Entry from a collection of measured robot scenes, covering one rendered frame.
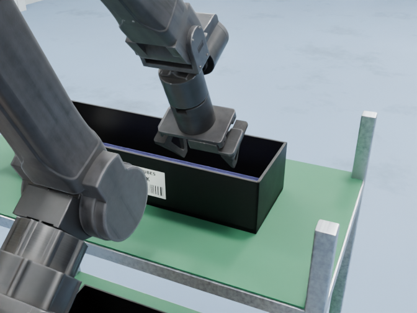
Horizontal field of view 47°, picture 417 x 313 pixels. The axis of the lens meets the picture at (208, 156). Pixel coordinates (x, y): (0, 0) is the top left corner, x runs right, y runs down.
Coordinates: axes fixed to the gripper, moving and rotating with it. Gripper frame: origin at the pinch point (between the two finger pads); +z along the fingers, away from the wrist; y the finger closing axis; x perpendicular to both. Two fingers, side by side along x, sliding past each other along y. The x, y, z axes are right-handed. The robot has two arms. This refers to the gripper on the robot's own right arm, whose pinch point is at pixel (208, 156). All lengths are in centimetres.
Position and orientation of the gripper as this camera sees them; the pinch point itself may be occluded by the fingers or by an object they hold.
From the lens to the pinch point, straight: 78.1
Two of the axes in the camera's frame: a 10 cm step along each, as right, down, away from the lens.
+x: -3.6, 7.9, -5.0
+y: -9.1, -1.9, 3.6
